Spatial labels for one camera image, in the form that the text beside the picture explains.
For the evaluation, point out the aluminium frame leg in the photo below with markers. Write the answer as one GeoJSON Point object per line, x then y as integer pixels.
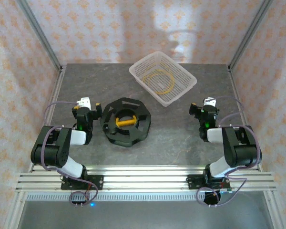
{"type": "Point", "coordinates": [275, 212]}
{"type": "Point", "coordinates": [14, 212]}

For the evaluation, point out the aluminium frame post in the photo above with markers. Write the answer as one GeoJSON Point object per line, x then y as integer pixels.
{"type": "Point", "coordinates": [250, 33]}
{"type": "Point", "coordinates": [38, 33]}

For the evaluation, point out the aluminium mounting rail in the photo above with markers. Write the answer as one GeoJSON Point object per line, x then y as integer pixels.
{"type": "Point", "coordinates": [145, 179]}

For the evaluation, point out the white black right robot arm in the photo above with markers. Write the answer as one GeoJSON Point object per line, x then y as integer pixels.
{"type": "Point", "coordinates": [240, 152]}

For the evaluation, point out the aluminium table side rail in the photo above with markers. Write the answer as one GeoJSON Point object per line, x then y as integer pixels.
{"type": "Point", "coordinates": [236, 90]}
{"type": "Point", "coordinates": [57, 95]}

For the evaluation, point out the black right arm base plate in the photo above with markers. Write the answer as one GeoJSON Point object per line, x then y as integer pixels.
{"type": "Point", "coordinates": [193, 182]}

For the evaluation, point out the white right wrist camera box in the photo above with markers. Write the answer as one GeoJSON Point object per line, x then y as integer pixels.
{"type": "Point", "coordinates": [209, 102]}

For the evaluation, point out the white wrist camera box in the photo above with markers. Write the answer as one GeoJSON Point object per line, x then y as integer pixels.
{"type": "Point", "coordinates": [209, 102]}
{"type": "Point", "coordinates": [84, 102]}

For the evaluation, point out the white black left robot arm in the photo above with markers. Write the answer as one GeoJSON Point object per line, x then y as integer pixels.
{"type": "Point", "coordinates": [52, 148]}

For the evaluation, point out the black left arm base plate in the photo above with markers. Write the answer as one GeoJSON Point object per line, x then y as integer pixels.
{"type": "Point", "coordinates": [97, 182]}

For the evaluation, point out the white perforated plastic basket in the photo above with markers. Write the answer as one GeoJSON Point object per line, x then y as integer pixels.
{"type": "Point", "coordinates": [181, 71]}

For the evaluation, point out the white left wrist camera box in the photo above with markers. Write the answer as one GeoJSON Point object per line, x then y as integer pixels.
{"type": "Point", "coordinates": [84, 102]}

